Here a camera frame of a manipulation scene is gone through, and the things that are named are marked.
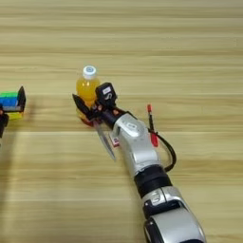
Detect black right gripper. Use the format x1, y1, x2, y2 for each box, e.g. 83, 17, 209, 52
71, 93, 129, 131

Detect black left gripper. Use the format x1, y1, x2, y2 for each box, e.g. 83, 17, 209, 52
0, 85, 28, 140

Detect colourful puzzle cube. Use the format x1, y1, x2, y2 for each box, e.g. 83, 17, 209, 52
0, 91, 25, 121

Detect orange juice bottle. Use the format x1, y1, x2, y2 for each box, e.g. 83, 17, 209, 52
75, 65, 102, 126

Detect red white card box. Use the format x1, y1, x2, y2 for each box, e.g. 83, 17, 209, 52
108, 131, 122, 149

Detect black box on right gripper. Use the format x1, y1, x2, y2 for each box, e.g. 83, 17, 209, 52
94, 82, 118, 108

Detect red black marker pen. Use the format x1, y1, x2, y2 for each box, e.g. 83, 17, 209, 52
146, 103, 159, 148

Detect red handled scissors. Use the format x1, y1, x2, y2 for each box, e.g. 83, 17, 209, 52
83, 118, 118, 161

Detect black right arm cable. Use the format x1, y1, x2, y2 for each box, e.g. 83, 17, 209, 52
147, 127, 178, 174

